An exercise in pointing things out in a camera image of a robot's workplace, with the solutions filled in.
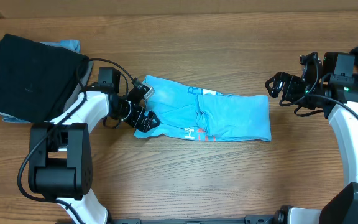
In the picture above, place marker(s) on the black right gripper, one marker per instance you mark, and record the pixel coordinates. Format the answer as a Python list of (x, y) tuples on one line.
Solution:
[(279, 79)]

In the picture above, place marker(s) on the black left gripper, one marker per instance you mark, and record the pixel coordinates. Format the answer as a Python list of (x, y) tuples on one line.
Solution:
[(145, 126)]

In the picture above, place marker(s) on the light blue printed t-shirt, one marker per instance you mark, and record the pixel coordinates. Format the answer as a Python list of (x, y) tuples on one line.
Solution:
[(198, 114)]

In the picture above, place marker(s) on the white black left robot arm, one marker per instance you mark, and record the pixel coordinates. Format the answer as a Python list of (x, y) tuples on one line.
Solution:
[(58, 168)]

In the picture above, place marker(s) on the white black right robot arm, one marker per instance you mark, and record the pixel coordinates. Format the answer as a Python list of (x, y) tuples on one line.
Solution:
[(328, 86)]

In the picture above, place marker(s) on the folded light blue garment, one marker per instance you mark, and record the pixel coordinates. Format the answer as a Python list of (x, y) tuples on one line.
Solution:
[(73, 45)]

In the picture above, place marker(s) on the folded black garment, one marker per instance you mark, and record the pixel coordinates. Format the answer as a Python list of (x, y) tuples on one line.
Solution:
[(36, 79)]

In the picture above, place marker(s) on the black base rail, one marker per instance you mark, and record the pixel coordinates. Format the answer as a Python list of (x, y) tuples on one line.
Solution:
[(249, 219)]

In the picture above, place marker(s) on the cardboard back wall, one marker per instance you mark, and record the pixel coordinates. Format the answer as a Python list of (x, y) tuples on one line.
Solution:
[(70, 8)]

